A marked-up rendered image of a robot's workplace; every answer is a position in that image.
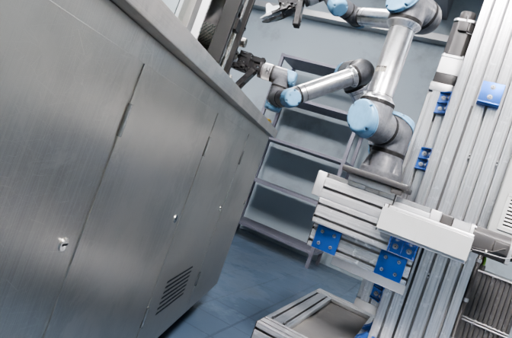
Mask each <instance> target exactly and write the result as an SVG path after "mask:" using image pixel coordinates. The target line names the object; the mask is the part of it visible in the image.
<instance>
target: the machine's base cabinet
mask: <svg viewBox="0 0 512 338"><path fill-rule="evenodd" d="M268 139H269V136H268V135H267V134H266V133H264V132H263V131H262V130H261V129H259V128H258V127H257V126H256V125H255V124H253V122H252V121H250V120H249V119H248V118H247V117H246V116H245V115H243V114H242V113H241V112H240V111H239V110H237V109H236V108H235V107H234V106H232V105H231V104H230V103H229V102H228V101H227V100H226V99H225V98H224V97H222V96H221V95H220V94H219V93H218V92H216V91H215V90H214V89H213V88H211V87H210V86H209V85H208V84H207V83H206V82H205V81H204V80H203V79H202V78H200V77H199V76H198V75H197V74H196V73H194V72H193V71H192V70H191V69H189V68H188V67H187V66H186V65H185V64H184V63H183V62H182V61H181V60H180V59H178V58H177V57H176V56H175V55H173V54H172V53H171V52H170V51H169V50H167V49H166V48H165V47H164V46H163V45H161V44H160V42H158V41H157V40H156V39H155V38H154V37H152V36H151V35H150V34H149V33H148V32H146V31H145V30H144V29H143V28H142V27H140V26H139V25H138V24H137V23H136V22H135V21H134V20H133V19H132V18H130V17H129V16H128V15H127V14H125V13H124V12H123V11H122V10H121V9H119V8H118V7H117V6H116V5H115V4H114V3H113V2H112V1H111V0H0V338H158V337H159V336H160V335H161V334H163V333H164V332H165V331H166V330H167V329H168V328H169V327H170V326H171V325H172V324H173V323H174V322H175V321H176V320H177V319H178V318H179V317H181V316H182V315H183V314H184V313H185V312H186V311H187V310H188V309H190V308H191V307H192V306H193V305H194V304H195V303H196V302H197V301H199V300H200V299H201V298H202V297H203V296H204V295H205V294H206V293H207V292H208V291H209V290H210V289H211V288H212V287H213V286H214V285H215V284H217V282H218V280H219V276H220V273H221V272H222V268H223V265H224V262H225V261H226V257H227V254H228V252H229V248H230V246H231V243H232V240H233V238H234V235H235V231H236V229H237V227H238V223H239V220H240V218H241V216H242V212H243V209H244V207H245V204H246V201H247V198H248V195H249V193H250V190H251V187H252V184H253V182H254V178H255V176H256V173H257V171H258V167H259V165H260V163H261V159H262V156H263V154H264V150H265V148H266V146H267V142H268Z"/></svg>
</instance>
